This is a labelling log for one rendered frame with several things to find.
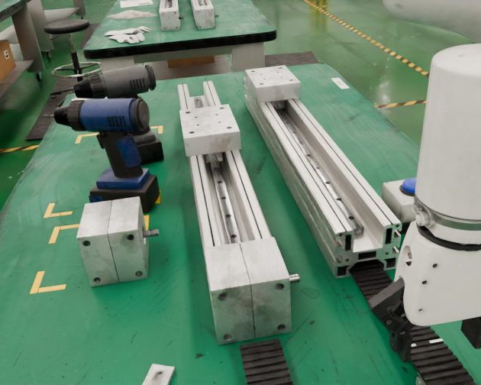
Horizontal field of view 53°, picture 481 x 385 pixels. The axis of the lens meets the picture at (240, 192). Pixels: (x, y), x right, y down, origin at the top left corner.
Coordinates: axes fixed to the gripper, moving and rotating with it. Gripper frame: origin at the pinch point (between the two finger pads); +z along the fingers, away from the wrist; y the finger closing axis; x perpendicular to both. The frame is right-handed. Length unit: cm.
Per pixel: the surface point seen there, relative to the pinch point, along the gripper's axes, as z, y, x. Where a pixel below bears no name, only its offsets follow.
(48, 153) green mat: 7, -59, 83
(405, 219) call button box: 3.5, 9.9, 27.6
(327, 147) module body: -1.9, 2.8, 47.1
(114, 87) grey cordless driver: -12, -37, 68
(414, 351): 3.3, -1.5, 1.4
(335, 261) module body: 3.3, -4.9, 19.7
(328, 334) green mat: 6.5, -9.3, 9.2
